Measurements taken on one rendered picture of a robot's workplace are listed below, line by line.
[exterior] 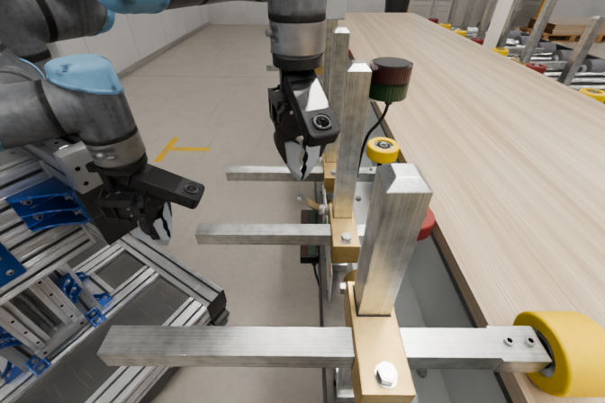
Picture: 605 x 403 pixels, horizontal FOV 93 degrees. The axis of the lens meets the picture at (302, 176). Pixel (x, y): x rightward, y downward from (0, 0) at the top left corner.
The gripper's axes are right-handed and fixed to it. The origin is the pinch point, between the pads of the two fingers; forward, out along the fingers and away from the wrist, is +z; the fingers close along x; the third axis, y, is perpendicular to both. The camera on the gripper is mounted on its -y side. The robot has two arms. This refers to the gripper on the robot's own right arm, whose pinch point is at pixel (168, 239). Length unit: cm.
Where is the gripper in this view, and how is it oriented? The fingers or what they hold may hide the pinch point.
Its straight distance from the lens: 66.0
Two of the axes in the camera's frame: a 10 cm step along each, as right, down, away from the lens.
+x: -0.1, 6.0, -8.0
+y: -10.0, -0.1, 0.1
